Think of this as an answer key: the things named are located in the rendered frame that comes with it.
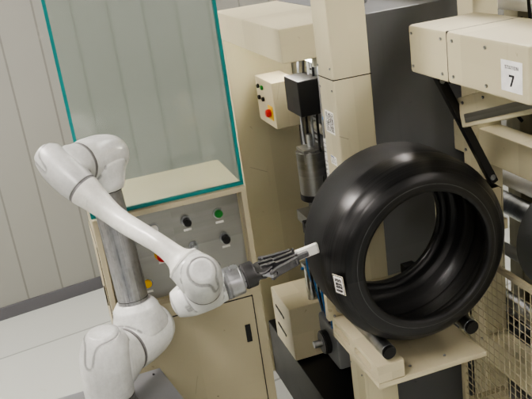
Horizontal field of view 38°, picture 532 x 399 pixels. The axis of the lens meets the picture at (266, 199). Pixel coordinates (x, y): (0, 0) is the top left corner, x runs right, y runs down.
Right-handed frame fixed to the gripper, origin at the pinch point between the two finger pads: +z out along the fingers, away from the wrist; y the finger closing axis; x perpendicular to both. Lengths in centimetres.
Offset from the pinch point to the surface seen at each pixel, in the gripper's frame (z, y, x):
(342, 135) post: 27.8, 25.8, -20.2
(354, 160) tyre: 23.6, 8.6, -17.8
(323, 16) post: 32, 28, -57
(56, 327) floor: -102, 246, 111
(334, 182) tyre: 15.4, 6.8, -14.2
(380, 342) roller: 12.4, -7.3, 33.8
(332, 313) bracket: 8.4, 23.3, 37.4
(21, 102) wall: -73, 284, -18
